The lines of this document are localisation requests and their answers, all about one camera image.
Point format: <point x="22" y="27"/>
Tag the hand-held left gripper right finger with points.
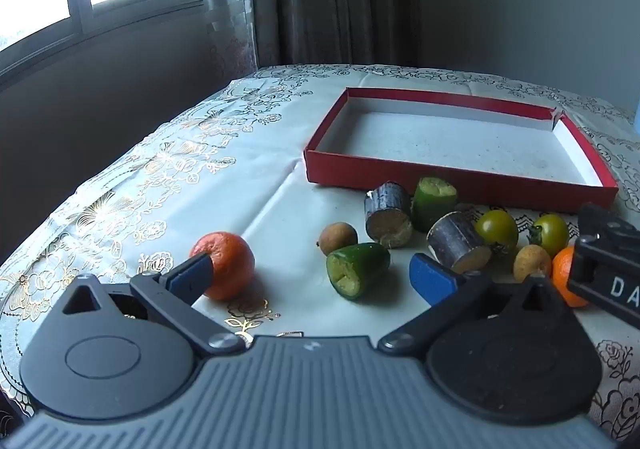
<point x="430" y="279"/>

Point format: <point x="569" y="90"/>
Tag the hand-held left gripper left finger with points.
<point x="190" y="275"/>

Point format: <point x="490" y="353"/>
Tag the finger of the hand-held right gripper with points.
<point x="610" y="226"/>
<point x="600" y="274"/>

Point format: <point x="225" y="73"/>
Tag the orange tangerine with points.
<point x="230" y="264"/>
<point x="562" y="274"/>

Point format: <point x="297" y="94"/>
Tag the dark sugarcane piece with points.
<point x="387" y="214"/>
<point x="457" y="244"/>

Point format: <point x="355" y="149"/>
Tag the green tomato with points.
<point x="550" y="234"/>
<point x="496" y="229"/>

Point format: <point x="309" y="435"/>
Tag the brown longan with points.
<point x="531" y="263"/>
<point x="339" y="238"/>

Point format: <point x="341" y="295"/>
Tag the green cucumber piece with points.
<point x="432" y="201"/>
<point x="357" y="270"/>

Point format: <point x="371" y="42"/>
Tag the red cardboard box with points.
<point x="450" y="144"/>

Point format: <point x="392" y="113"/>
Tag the floral embroidered tablecloth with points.
<point x="280" y="169"/>

